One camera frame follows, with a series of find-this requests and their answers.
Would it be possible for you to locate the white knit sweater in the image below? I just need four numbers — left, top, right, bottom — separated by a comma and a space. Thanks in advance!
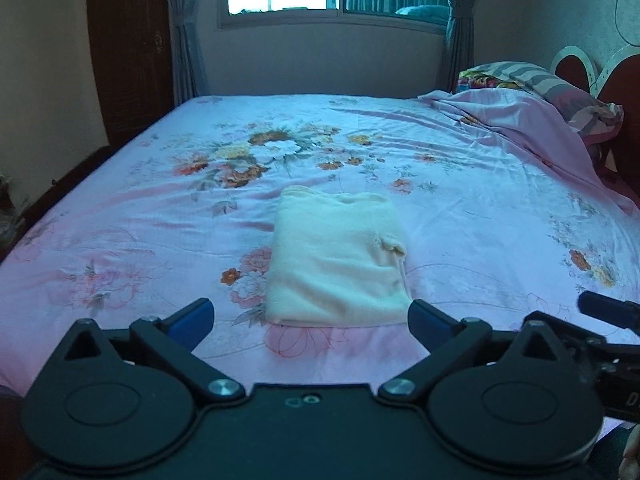
265, 186, 411, 328

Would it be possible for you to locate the person's right hand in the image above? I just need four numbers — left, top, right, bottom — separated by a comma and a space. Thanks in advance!
618, 425, 640, 480

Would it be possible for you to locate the pink folded quilt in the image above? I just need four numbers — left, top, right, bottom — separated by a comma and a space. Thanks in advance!
419, 89, 639, 217

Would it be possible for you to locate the striped floral pillow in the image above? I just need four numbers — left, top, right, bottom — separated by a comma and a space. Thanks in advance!
454, 61, 624, 145

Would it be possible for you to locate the red white headboard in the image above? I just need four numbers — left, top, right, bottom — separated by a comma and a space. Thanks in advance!
550, 46, 639, 205

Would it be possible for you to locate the dark wooden wardrobe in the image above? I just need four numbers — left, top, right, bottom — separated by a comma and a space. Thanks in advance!
86, 0, 174, 148

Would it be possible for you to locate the teal window curtain right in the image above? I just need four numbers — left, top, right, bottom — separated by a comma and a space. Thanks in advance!
438, 0, 476, 91

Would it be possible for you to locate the grey window curtain left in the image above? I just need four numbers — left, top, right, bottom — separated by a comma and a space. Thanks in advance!
167, 0, 207, 106

